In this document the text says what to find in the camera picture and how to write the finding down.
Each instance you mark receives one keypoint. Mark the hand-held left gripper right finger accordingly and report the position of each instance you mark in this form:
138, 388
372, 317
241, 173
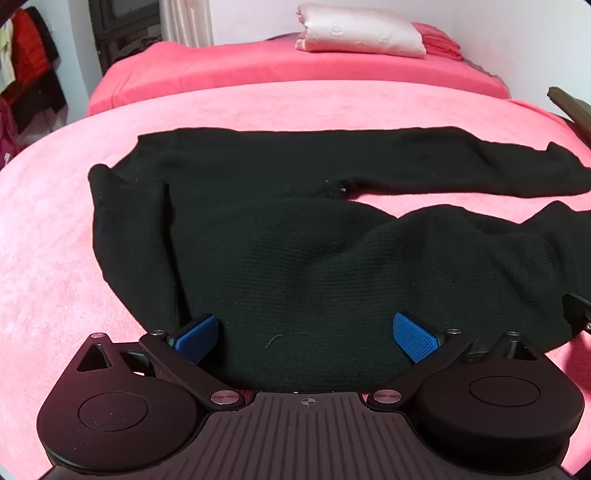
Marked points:
413, 337

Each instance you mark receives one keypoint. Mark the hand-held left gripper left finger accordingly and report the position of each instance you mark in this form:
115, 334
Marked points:
197, 337

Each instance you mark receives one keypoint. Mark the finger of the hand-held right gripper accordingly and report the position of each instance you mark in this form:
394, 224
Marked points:
577, 311

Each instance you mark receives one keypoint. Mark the black pants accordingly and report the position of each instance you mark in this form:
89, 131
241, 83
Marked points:
286, 258

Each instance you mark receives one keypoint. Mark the light pink fleece blanket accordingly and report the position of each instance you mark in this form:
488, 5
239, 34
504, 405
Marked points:
51, 258

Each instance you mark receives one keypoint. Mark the dark wooden furniture edge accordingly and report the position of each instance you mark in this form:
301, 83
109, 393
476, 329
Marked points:
575, 108

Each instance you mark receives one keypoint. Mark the coral pink bed sheet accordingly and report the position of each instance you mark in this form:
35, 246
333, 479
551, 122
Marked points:
258, 64

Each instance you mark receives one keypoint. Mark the black hanging garment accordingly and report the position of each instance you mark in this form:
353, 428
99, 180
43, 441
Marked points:
53, 83

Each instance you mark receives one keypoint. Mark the pink folded cloth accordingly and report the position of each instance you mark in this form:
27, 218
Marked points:
441, 42

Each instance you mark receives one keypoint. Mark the pale pink pillow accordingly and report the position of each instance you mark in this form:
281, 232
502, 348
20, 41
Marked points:
364, 32

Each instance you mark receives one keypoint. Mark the pale pink curtain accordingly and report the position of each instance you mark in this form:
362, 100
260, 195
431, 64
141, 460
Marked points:
187, 21

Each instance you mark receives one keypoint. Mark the red hanging jacket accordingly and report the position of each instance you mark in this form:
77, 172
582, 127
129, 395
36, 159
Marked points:
30, 50

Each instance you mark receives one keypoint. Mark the pale yellow hanging garment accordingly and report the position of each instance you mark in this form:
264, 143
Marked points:
6, 55

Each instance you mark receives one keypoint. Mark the dark window frame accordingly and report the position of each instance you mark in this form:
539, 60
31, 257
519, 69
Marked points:
122, 27

